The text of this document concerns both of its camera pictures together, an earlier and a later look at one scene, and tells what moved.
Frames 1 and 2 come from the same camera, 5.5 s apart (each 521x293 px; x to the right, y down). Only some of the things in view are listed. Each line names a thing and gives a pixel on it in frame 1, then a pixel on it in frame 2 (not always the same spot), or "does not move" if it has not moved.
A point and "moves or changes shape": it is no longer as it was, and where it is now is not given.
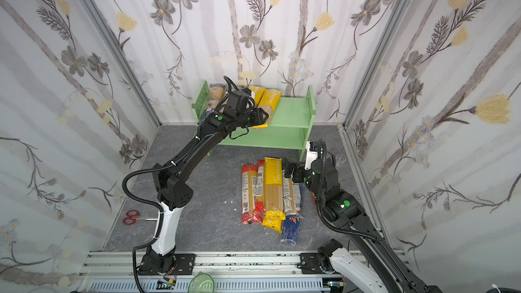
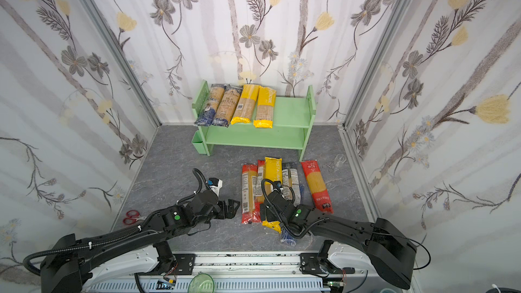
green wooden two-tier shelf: (288, 128) does not move
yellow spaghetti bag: (269, 101) moves or changes shape
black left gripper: (256, 116) → (222, 207)
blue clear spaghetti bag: (217, 95) does not move
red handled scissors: (133, 216) does not move
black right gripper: (295, 169) → (271, 202)
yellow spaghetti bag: (274, 194) does not move
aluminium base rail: (232, 272) does not move
